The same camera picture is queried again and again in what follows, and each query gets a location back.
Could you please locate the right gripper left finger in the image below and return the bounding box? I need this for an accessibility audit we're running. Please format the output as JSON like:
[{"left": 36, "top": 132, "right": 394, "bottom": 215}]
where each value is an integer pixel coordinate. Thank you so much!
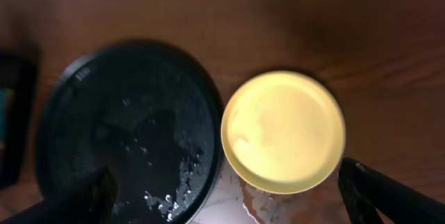
[{"left": 1, "top": 167, "right": 118, "bottom": 224}]

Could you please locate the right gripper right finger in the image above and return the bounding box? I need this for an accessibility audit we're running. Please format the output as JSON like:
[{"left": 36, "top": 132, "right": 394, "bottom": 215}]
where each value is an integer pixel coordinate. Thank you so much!
[{"left": 337, "top": 157, "right": 444, "bottom": 224}]

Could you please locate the yellow plate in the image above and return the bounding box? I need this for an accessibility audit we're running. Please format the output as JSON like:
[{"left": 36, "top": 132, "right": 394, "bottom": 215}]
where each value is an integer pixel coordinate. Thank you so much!
[{"left": 220, "top": 70, "right": 346, "bottom": 195}]

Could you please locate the round black tray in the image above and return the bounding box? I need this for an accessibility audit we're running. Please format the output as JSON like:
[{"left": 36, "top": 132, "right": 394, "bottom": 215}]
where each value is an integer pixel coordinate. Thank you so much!
[{"left": 35, "top": 40, "right": 223, "bottom": 223}]

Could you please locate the dark rectangular tray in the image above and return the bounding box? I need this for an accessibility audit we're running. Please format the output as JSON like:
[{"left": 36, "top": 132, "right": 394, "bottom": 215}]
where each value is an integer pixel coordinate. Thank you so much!
[{"left": 1, "top": 50, "right": 38, "bottom": 189}]

